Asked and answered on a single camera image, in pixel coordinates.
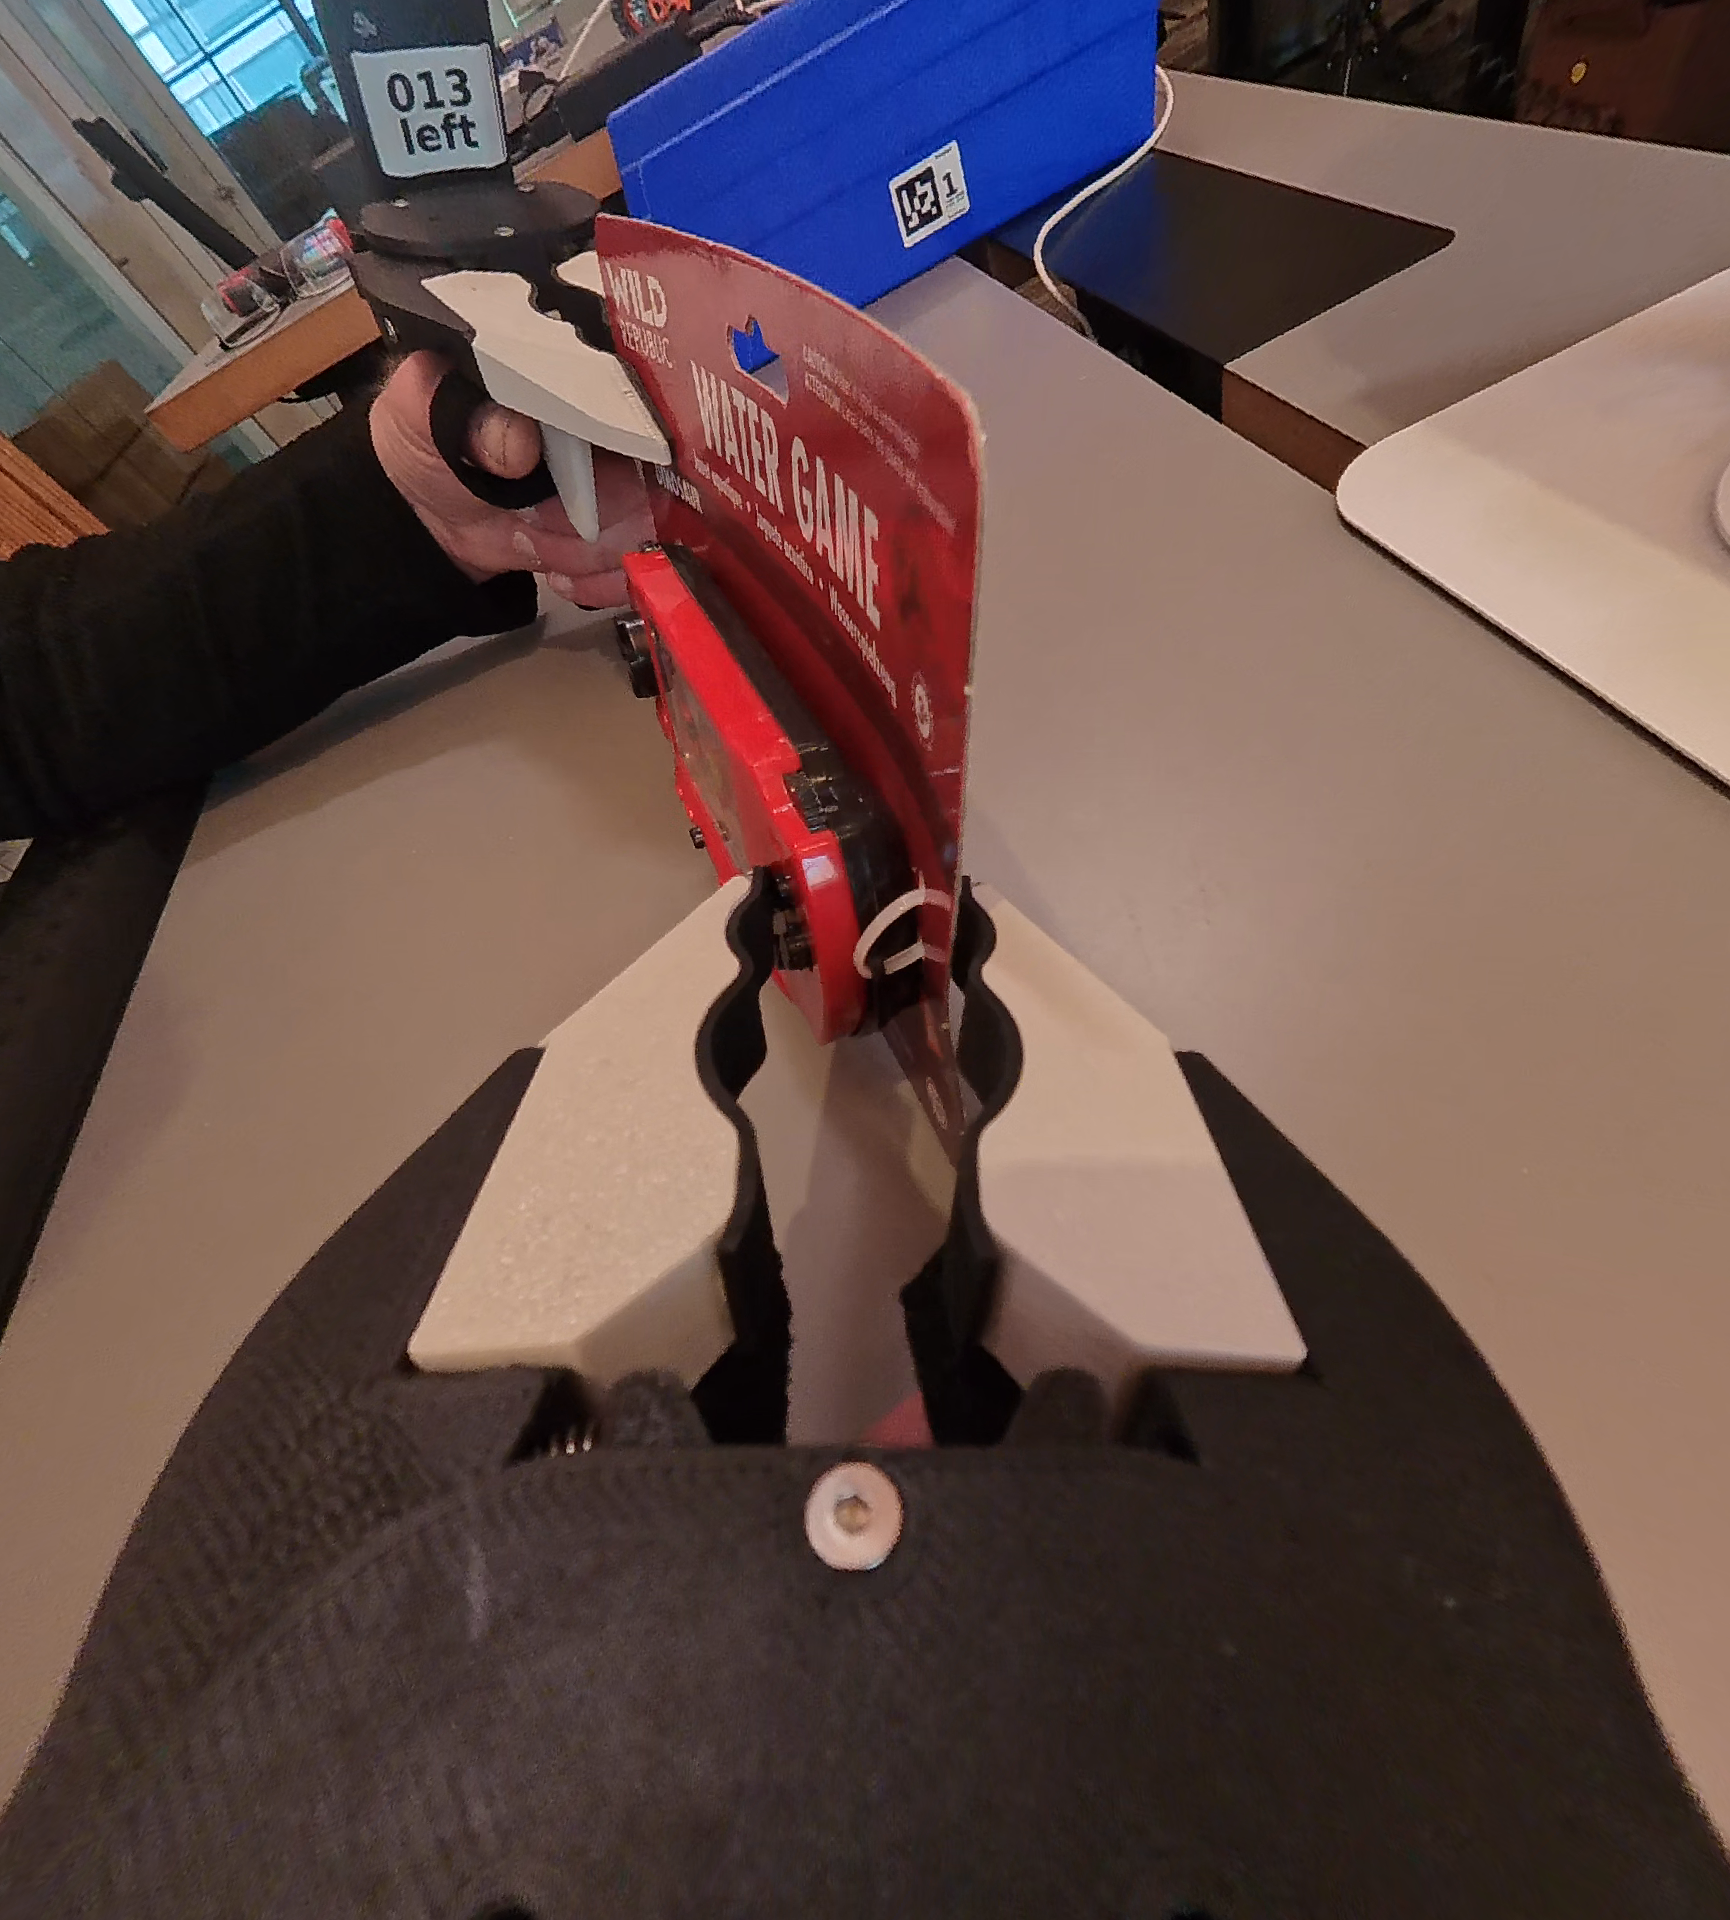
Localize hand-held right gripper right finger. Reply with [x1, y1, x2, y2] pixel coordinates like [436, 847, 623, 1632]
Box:
[897, 876, 1311, 1450]

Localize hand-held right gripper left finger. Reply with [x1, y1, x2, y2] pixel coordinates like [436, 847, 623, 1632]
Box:
[406, 876, 796, 1450]

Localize red handheld toy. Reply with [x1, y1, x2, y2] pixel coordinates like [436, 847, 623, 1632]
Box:
[591, 211, 989, 1163]

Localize person's left forearm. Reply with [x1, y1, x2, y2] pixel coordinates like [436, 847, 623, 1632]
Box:
[0, 404, 538, 846]

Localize person's left hand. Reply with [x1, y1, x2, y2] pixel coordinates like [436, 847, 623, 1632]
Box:
[370, 355, 641, 610]

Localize clear safety glasses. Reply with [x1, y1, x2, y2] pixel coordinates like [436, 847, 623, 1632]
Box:
[195, 216, 360, 343]

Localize grey storage box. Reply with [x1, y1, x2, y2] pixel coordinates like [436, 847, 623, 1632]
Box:
[212, 103, 363, 227]

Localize wooden side table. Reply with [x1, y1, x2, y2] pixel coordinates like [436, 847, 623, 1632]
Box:
[143, 125, 620, 451]

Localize blue plastic bin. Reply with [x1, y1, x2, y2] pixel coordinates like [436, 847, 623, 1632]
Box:
[606, 0, 1164, 309]

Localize brown cardboard box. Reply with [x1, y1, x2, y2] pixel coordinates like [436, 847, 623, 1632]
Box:
[9, 360, 240, 527]

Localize black flat pad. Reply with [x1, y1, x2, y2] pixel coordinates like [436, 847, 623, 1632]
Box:
[984, 149, 1455, 379]

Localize brown paper bag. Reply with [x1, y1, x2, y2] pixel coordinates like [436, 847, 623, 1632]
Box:
[1516, 0, 1730, 167]

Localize white cable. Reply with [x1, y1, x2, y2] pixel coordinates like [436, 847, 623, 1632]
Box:
[1032, 61, 1176, 309]

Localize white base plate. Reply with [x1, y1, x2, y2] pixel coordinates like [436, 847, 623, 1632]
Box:
[1335, 236, 1730, 857]

